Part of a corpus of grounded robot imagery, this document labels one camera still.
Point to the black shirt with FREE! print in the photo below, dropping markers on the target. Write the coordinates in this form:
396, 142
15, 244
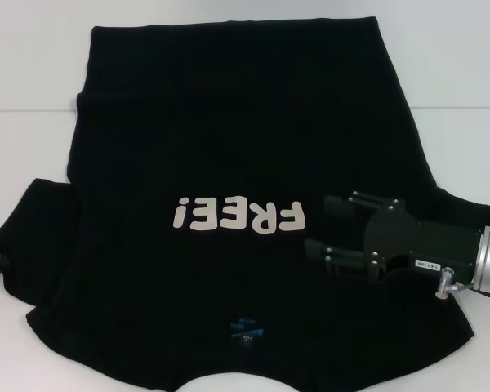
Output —
228, 143

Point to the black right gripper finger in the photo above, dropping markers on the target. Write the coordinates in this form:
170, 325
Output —
335, 204
313, 247

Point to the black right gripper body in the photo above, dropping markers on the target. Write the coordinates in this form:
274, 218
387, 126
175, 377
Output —
428, 241

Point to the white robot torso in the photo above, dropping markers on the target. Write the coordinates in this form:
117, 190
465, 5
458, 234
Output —
228, 379

